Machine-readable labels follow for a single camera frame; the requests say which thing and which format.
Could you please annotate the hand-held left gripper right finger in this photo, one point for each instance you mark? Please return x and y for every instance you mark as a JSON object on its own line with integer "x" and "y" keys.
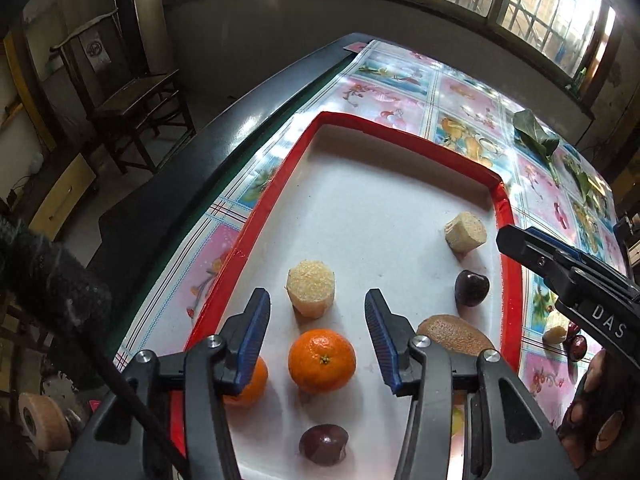
{"x": 382, "y": 340}

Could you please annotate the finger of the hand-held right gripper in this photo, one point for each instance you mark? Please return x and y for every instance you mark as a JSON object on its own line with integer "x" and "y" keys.
{"x": 525, "y": 250}
{"x": 560, "y": 244}

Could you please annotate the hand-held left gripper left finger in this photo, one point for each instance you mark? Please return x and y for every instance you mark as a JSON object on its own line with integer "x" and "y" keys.
{"x": 255, "y": 340}

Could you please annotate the red jujube date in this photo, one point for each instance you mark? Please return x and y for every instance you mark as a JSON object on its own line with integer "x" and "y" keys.
{"x": 577, "y": 349}
{"x": 574, "y": 329}

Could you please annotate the mandarin orange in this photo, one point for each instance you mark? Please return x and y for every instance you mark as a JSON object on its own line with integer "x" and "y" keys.
{"x": 255, "y": 385}
{"x": 322, "y": 360}

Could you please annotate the split sugarcane piece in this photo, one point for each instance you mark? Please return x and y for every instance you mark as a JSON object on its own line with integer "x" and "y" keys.
{"x": 555, "y": 332}

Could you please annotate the round sugarcane piece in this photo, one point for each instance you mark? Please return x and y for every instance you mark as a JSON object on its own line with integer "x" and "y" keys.
{"x": 310, "y": 287}
{"x": 465, "y": 231}

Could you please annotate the dark chestnut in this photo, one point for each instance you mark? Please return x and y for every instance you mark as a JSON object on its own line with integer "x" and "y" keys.
{"x": 470, "y": 287}

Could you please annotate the brown kiwi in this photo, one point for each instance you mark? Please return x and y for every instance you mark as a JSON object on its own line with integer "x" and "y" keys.
{"x": 455, "y": 332}

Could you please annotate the dark red plum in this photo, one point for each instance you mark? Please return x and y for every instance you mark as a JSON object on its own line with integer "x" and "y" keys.
{"x": 324, "y": 444}

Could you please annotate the red cardboard tray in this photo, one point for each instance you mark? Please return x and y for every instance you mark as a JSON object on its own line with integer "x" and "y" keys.
{"x": 380, "y": 200}

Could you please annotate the person's right hand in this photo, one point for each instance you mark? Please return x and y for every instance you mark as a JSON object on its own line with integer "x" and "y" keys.
{"x": 612, "y": 425}

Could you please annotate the green leafy sprig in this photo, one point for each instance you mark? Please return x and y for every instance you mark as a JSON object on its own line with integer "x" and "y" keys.
{"x": 582, "y": 180}

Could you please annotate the large green leaf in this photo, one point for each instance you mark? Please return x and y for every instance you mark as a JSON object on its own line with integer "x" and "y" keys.
{"x": 530, "y": 132}

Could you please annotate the printed plastic tablecloth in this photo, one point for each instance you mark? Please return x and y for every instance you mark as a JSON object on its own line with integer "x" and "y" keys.
{"x": 465, "y": 95}

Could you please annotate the green bottle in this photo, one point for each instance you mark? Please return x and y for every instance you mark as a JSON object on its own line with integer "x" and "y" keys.
{"x": 580, "y": 77}

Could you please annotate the yellow drawer cabinet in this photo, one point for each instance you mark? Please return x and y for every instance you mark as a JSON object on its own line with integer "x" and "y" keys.
{"x": 60, "y": 195}

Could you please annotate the barred window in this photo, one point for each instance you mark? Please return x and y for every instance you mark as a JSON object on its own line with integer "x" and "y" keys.
{"x": 545, "y": 0}

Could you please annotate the pink card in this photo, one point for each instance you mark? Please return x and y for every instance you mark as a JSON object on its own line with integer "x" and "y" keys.
{"x": 357, "y": 48}

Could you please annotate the dark wooden chair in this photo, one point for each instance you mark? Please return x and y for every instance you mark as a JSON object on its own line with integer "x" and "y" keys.
{"x": 135, "y": 92}

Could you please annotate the yellow wooden strip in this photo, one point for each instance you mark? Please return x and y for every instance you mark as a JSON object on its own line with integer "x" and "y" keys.
{"x": 27, "y": 90}

